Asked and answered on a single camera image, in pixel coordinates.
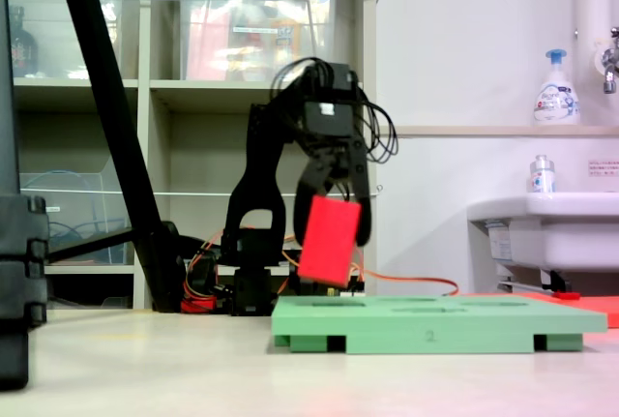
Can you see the black camera tripod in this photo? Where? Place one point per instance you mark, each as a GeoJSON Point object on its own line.
{"type": "Point", "coordinates": [111, 112]}

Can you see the dark glass bottle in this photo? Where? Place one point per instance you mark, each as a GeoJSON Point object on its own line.
{"type": "Point", "coordinates": [21, 49]}

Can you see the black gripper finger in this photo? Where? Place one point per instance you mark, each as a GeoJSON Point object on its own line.
{"type": "Point", "coordinates": [363, 209]}
{"type": "Point", "coordinates": [307, 185]}

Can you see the red text wall sign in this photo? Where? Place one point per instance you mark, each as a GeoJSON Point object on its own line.
{"type": "Point", "coordinates": [604, 168]}

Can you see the white sink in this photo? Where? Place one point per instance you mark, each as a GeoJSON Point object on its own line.
{"type": "Point", "coordinates": [556, 233]}

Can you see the beige shelf unit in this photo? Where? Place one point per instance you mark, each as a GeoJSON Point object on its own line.
{"type": "Point", "coordinates": [256, 88]}

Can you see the orange label bottle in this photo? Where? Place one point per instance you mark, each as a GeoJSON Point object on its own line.
{"type": "Point", "coordinates": [285, 35]}

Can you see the pink package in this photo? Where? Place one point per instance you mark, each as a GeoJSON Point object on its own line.
{"type": "Point", "coordinates": [208, 49]}

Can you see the white foam soap bottle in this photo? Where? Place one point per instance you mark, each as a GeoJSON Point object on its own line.
{"type": "Point", "coordinates": [556, 98]}

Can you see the green shape sorting board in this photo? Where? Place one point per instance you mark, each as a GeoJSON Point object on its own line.
{"type": "Point", "coordinates": [435, 325]}

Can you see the red square block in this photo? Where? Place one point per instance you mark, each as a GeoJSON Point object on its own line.
{"type": "Point", "coordinates": [329, 243]}

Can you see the small clear sanitizer bottle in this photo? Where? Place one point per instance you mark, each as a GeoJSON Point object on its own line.
{"type": "Point", "coordinates": [541, 177]}

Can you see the red base clamp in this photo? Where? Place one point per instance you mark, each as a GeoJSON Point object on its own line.
{"type": "Point", "coordinates": [198, 303]}

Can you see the small red piece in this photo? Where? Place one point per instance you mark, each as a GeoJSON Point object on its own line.
{"type": "Point", "coordinates": [567, 296]}

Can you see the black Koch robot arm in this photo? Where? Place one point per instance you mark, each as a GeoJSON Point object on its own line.
{"type": "Point", "coordinates": [263, 146]}

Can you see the metal faucet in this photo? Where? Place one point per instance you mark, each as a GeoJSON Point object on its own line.
{"type": "Point", "coordinates": [609, 66]}

